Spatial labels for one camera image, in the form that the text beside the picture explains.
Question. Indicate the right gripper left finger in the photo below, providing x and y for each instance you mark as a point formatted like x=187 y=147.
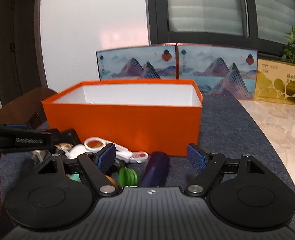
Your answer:
x=95 y=165

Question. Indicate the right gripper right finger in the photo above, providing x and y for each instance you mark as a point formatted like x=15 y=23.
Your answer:
x=208 y=167

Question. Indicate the tan gourd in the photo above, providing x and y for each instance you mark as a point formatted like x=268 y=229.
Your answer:
x=112 y=181

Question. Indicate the teal small object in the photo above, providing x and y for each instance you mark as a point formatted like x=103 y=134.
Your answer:
x=74 y=177

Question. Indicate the white earbuds case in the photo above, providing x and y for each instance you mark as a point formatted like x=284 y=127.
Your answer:
x=76 y=151

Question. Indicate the white magnifying glass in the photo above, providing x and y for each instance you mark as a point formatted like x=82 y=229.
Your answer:
x=94 y=144

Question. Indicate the green ribbed disc toy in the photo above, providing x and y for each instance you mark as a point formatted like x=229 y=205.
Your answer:
x=127 y=177

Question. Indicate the black rectangular box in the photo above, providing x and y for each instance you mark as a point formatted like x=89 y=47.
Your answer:
x=68 y=136

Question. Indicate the purple cylinder bottle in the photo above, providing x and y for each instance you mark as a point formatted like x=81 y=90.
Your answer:
x=156 y=170

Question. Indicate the small beige figurine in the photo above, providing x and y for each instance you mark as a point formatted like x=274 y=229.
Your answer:
x=64 y=146

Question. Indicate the brown wooden chair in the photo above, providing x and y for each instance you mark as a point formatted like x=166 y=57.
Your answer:
x=26 y=109

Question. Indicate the white power adapter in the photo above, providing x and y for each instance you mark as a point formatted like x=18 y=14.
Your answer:
x=38 y=156

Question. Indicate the orange storage box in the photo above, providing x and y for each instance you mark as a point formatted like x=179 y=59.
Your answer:
x=140 y=114

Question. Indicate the right mountain painting panel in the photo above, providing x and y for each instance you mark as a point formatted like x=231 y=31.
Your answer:
x=219 y=70

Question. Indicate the mountain painting panel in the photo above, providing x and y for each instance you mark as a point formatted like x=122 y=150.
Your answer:
x=219 y=70
x=146 y=62

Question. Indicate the yellow gift box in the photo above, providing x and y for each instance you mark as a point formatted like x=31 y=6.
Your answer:
x=275 y=82

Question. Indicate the left mountain painting panel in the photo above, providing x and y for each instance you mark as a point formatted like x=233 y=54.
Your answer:
x=146 y=62

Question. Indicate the dark wooden door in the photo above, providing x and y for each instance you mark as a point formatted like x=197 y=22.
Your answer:
x=19 y=72

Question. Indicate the dark framed window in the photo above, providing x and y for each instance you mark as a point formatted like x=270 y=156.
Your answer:
x=262 y=25

